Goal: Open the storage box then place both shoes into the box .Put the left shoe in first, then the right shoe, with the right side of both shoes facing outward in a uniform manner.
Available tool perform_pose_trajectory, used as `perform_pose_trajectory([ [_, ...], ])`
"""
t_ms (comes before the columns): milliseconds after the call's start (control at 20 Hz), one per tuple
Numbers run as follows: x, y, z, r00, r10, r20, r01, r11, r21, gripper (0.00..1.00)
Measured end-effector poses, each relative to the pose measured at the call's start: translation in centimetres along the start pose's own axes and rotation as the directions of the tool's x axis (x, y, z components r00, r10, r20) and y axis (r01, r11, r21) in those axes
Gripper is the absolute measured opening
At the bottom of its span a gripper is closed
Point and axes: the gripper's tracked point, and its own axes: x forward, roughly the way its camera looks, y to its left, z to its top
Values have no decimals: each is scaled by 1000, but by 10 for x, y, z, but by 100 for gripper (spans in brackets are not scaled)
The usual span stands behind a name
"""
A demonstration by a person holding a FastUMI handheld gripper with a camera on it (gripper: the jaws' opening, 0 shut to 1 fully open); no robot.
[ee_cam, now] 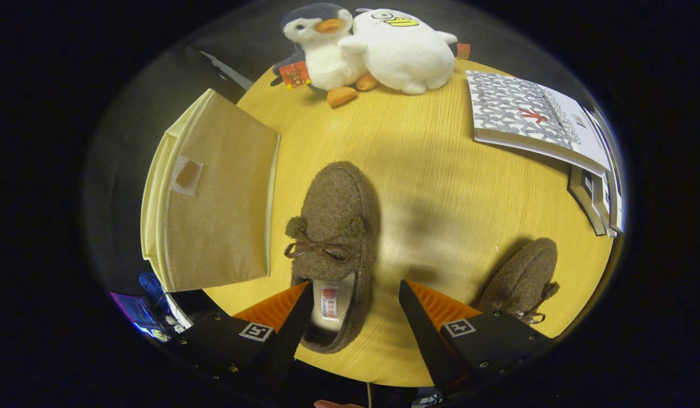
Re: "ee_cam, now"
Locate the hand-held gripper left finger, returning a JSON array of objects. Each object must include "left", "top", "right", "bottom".
[{"left": 172, "top": 280, "right": 315, "bottom": 397}]

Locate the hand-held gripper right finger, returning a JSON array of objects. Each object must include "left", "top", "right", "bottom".
[{"left": 399, "top": 279, "right": 556, "bottom": 397}]

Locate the brown fuzzy shoe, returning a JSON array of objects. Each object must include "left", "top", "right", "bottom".
[
  {"left": 477, "top": 237, "right": 560, "bottom": 325},
  {"left": 284, "top": 161, "right": 380, "bottom": 355}
]

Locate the beige fabric storage box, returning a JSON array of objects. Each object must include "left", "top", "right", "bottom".
[{"left": 140, "top": 88, "right": 281, "bottom": 292}]

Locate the blue cloth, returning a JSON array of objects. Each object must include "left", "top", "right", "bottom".
[{"left": 139, "top": 272, "right": 170, "bottom": 312}]

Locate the laptop with lit screen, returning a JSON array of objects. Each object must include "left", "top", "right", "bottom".
[{"left": 110, "top": 291, "right": 158, "bottom": 336}]

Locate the black bordered book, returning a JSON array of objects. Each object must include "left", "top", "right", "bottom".
[{"left": 567, "top": 164, "right": 607, "bottom": 237}]

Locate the white book blue picture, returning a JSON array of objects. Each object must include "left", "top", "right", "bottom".
[{"left": 590, "top": 170, "right": 618, "bottom": 237}]

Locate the white book dark picture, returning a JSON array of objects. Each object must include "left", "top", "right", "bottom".
[{"left": 588, "top": 105, "right": 624, "bottom": 233}]

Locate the grey patterned book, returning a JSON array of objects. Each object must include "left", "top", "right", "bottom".
[{"left": 466, "top": 70, "right": 611, "bottom": 176}]

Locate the grey penguin plush toy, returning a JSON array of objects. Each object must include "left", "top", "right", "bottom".
[{"left": 271, "top": 3, "right": 380, "bottom": 108}]

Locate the white duck plush toy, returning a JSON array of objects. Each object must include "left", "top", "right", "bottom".
[{"left": 339, "top": 8, "right": 471, "bottom": 95}]

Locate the white metal frame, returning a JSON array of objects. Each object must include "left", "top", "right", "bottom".
[{"left": 200, "top": 50, "right": 254, "bottom": 91}]

